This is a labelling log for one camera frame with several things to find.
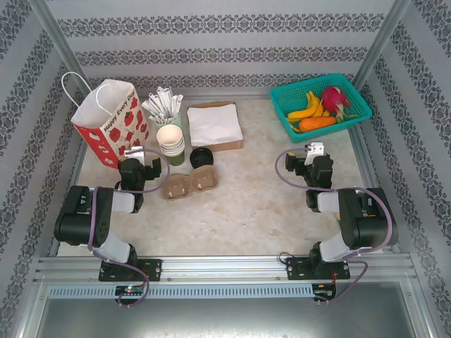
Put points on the red printed white paper bag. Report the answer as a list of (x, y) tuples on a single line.
[(120, 134)]

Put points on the orange carrot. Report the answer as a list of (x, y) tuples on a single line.
[(313, 124)]

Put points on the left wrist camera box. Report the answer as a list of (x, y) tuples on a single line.
[(135, 152)]

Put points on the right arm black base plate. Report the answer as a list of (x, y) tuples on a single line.
[(296, 269)]

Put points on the brown cardboard cup carrier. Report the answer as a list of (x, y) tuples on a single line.
[(190, 183)]

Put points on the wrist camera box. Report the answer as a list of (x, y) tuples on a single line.
[(315, 149), (135, 152)]

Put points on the small circuit board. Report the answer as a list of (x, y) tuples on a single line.
[(324, 293), (130, 290)]

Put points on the aluminium mounting rail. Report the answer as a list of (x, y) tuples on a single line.
[(225, 267)]

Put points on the aluminium frame post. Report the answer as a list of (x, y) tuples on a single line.
[(380, 42), (67, 53)]

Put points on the yellow banana bunch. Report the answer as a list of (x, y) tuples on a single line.
[(311, 105)]

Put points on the stack of green paper cups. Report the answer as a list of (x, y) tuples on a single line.
[(169, 139)]

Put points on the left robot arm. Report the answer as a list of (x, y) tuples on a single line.
[(75, 218)]

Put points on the teal plastic basket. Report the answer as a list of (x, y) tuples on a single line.
[(331, 126)]

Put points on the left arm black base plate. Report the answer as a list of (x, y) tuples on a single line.
[(153, 269)]

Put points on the pink dragon fruit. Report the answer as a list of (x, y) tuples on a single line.
[(333, 98)]

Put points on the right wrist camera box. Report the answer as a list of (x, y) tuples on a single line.
[(315, 149)]

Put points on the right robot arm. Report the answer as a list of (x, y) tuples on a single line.
[(366, 218)]

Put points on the pale green sachet holder cup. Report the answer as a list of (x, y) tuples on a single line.
[(176, 121)]

